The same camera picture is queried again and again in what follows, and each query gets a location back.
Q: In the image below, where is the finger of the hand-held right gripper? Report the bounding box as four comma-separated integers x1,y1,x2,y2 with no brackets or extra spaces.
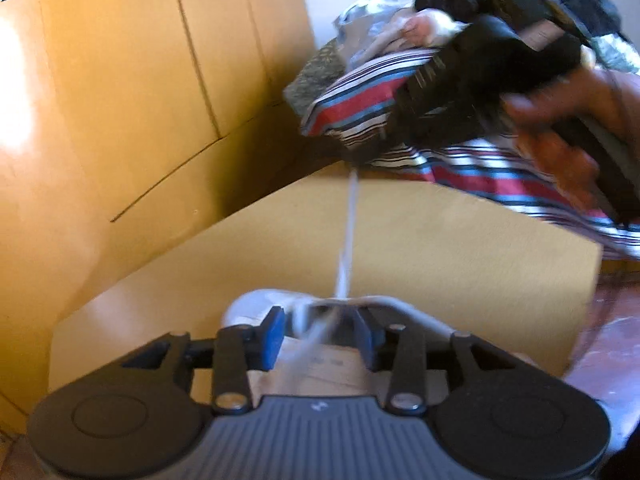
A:
347,105,416,168

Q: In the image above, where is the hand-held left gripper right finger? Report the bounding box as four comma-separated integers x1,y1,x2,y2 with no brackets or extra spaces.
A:
352,306,518,413

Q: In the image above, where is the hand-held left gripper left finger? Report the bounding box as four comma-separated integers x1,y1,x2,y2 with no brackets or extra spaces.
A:
125,306,286,413

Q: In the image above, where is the white shoe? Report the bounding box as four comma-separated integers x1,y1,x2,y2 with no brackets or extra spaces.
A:
220,287,453,396

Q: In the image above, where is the white shoelace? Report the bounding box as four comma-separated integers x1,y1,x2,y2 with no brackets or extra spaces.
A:
287,167,362,376

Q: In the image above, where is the person's right hand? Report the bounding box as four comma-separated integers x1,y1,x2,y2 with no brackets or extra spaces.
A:
502,67,640,201

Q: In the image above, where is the striped blanket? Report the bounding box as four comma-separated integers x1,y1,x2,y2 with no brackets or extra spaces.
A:
300,47,640,261

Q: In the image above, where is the pink white garment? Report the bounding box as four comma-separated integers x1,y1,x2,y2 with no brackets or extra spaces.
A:
400,10,456,51

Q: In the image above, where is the leaf-patterned pillow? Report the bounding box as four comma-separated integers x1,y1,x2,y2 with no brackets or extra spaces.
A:
282,40,351,116

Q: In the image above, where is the wooden wardrobe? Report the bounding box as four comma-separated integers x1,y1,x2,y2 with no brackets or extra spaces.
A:
0,0,321,431

